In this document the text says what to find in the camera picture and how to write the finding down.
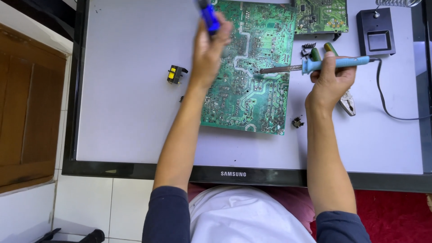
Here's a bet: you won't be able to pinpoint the person's left hand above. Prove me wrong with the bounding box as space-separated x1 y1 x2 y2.
189 13 234 90

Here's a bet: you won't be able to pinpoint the person's right hand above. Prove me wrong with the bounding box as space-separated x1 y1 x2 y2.
305 51 358 114

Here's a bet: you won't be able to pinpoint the blue desoldering pump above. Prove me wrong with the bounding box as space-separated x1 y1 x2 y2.
196 0 222 36

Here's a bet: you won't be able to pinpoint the blue soldering iron with cable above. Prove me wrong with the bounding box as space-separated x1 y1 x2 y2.
258 55 432 121

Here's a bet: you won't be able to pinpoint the large green circuit board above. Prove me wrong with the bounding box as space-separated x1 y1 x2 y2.
200 0 298 136

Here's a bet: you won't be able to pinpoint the yellow and black transformer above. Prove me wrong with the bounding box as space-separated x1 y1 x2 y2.
167 65 189 85

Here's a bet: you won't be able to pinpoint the small green circuit board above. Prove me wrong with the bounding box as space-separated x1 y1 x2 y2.
292 0 349 42

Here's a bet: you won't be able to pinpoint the flat black-framed monitor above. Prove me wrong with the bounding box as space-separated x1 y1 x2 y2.
62 0 432 194

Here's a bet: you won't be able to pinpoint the black soldering iron stand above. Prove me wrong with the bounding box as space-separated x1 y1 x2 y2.
356 0 422 56

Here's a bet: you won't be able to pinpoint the person's white shirt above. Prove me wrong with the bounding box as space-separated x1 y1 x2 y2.
189 185 316 243

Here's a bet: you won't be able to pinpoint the dark black furniture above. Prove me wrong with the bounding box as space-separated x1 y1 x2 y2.
0 0 77 40

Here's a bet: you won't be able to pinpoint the person's left dark blue sleeve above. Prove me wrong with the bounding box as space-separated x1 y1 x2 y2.
142 186 191 243

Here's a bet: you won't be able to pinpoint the person's dark blue sleeve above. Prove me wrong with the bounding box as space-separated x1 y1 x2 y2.
315 211 372 243
142 186 191 243

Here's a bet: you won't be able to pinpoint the person's right dark blue sleeve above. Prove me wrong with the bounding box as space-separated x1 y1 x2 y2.
315 211 372 243

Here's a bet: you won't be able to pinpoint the red carpet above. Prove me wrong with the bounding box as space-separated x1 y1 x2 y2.
310 189 432 243

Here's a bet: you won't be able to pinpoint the green-handled pliers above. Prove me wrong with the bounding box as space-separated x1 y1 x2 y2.
310 42 357 117

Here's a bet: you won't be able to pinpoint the black handle object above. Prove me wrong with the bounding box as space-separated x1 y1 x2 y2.
34 228 106 243

